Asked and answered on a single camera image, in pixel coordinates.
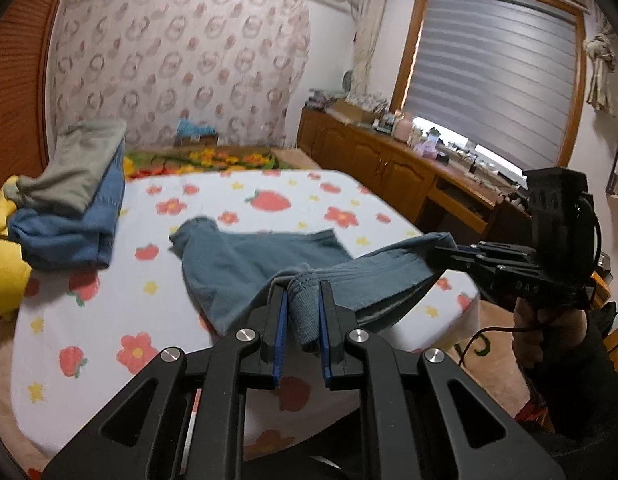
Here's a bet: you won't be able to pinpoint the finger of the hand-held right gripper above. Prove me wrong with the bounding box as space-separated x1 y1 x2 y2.
431 241 537 265
451 257 544 290

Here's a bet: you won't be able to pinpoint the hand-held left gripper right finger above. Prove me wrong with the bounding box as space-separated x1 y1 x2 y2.
319 282 564 480

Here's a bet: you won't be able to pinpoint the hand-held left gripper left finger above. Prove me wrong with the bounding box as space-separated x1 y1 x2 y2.
42 292 289 480

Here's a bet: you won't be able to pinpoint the teal shorts pants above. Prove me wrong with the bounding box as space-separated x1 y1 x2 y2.
169 216 457 353

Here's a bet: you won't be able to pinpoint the person's right forearm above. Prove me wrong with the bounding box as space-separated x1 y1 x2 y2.
526 305 618 438

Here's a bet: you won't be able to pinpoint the folded olive pants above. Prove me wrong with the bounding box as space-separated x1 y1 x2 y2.
2 119 127 213

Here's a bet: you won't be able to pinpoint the person's right hand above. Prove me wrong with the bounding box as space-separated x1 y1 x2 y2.
511 304 590 376

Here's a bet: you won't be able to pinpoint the small lavender container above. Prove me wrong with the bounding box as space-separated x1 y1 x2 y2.
414 127 442 157

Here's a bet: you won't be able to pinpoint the wooden cabinet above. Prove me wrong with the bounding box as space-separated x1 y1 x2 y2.
296 105 520 241

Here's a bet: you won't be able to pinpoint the strawberry flower print bed sheet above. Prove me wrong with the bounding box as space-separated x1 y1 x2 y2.
12 169 482 461

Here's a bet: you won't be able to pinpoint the pink bottle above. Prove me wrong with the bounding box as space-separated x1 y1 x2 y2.
391 110 415 142

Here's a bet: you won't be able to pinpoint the tied floral curtain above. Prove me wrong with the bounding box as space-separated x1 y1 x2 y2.
584 25 617 113
351 0 382 98

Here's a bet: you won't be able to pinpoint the grey striped window blind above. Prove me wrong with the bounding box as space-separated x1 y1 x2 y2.
404 0 582 171

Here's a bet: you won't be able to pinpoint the green floral blanket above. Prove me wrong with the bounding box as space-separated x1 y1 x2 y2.
124 145 320 178

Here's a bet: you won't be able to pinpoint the open cardboard box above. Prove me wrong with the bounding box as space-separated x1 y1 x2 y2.
331 97 375 123

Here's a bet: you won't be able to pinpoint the cardboard box with blue cloth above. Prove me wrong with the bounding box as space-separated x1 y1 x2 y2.
175 117 220 147

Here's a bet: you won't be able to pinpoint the folded blue jeans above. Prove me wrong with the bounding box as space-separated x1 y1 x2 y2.
8 142 127 270

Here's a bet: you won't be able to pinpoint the yellow plush toy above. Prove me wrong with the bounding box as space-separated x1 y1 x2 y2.
0 190 32 321

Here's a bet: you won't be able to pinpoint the circle pattern sheer curtain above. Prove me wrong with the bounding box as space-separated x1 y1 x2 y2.
49 0 312 148

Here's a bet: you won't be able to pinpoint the wooden louvered wardrobe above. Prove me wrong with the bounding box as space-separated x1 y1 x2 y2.
0 0 77 196

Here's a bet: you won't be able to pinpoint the black cable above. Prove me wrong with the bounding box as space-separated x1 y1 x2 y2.
456 327 520 363

